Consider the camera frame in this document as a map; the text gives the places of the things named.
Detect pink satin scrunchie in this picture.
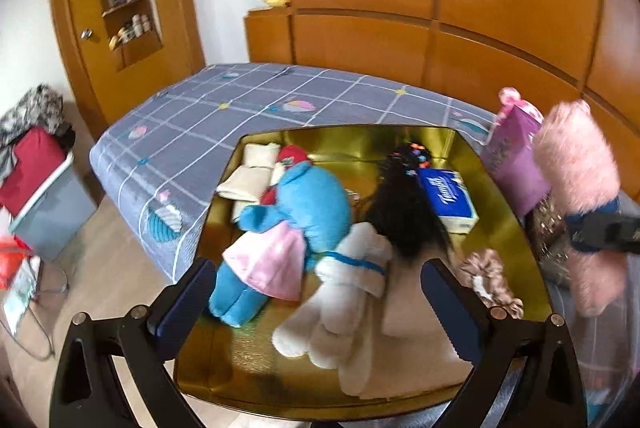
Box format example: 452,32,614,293
459,249,525,319

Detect red plastic bag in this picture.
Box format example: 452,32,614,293
0,235,36,293

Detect white knitted cloth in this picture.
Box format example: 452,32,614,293
271,222,396,399

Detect blue plush doll pink dress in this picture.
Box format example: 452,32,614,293
207,160,353,329

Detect grey grid bed sheet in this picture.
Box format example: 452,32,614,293
90,62,640,428

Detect grey patterned cloth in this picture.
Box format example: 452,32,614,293
0,84,68,143

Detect purple cardboard box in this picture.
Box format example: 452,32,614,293
484,105,551,219

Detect red cloth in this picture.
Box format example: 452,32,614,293
0,126,68,216

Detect gold tray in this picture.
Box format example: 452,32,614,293
172,124,553,408

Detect black wig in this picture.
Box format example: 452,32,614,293
367,143,453,269

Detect beige cloth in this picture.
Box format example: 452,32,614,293
216,142,282,203
382,258,473,359

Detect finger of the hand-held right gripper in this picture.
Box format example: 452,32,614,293
565,200,623,255

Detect white teal package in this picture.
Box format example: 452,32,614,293
1,258,41,336

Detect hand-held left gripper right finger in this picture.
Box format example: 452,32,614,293
420,258,588,428

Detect grey storage bin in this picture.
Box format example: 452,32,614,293
10,153,98,261

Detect red plush toy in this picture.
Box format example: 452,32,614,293
260,144,313,206

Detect gold ornate tissue box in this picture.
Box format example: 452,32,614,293
525,193,576,283

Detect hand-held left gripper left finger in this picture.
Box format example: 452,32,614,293
50,257,218,428

